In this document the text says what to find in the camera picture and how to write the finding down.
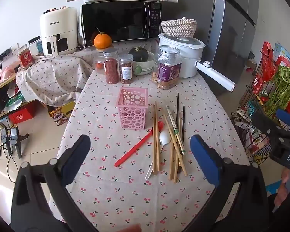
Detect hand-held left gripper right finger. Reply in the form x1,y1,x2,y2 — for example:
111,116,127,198
188,134,272,232

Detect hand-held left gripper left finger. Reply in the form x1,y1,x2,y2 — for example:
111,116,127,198
11,134,99,232

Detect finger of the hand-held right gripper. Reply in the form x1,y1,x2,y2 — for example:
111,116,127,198
275,109,290,135
251,111,284,141

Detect white printed chopstick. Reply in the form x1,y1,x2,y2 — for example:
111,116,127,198
168,105,186,154
166,105,184,155

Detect red plastic spoon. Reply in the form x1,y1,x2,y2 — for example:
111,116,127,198
114,121,165,168

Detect pink perforated utensil basket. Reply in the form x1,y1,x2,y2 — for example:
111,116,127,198
115,87,149,130

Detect person's right hand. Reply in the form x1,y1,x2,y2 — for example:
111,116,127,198
274,168,290,207

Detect green leafy vegetables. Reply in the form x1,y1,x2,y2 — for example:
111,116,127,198
264,66,290,118

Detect white plastic spoon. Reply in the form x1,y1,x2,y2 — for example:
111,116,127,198
145,131,172,180

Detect colourful cardboard box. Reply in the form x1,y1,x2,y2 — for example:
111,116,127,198
48,100,76,127

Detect red plastic bag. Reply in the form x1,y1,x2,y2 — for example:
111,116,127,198
252,41,279,95

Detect brown cardboard box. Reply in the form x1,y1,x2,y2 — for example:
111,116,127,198
244,59,258,73

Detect cherry print tablecloth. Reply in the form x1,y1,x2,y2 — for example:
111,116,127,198
46,39,250,232

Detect spare hand-held gripper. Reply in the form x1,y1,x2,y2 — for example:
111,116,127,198
0,127,12,156
9,126,29,160

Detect red cardboard box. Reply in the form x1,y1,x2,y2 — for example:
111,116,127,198
8,106,36,125

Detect small floral drape cloth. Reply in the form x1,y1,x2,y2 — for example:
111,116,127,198
15,46,94,107

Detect green packet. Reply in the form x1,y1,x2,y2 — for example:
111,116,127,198
6,93,24,108

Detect large jar with purple label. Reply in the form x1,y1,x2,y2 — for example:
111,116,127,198
152,45,182,91

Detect jar of red berries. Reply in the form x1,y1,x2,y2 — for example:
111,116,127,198
102,48,119,85

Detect small jar of nuts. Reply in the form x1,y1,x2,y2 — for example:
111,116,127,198
118,53,134,85

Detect white electric cooking pot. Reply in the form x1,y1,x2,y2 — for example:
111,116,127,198
158,32,206,78

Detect clear jar with wooden lid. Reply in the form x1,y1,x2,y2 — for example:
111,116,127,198
92,48,111,73

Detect grey refrigerator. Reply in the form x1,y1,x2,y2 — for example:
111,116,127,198
159,0,260,85

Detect white bowl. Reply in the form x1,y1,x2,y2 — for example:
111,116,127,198
132,51,155,75

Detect red label tea jar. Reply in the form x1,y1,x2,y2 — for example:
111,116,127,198
15,44,35,71

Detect orange tangerine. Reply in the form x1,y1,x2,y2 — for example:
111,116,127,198
94,28,112,49

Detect clear storage box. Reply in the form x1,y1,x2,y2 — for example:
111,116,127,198
28,36,44,57

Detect dark green squash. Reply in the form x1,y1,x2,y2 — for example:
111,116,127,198
128,47,150,62

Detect black power strip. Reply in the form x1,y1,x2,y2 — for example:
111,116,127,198
0,48,11,64

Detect cream air fryer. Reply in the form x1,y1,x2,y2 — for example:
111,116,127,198
40,6,78,56

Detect black microwave oven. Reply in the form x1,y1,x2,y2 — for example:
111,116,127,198
80,0,162,49

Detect black wire rack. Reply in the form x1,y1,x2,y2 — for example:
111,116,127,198
231,51,290,165

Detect woven rope basket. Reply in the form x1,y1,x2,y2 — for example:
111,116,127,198
161,17,198,38

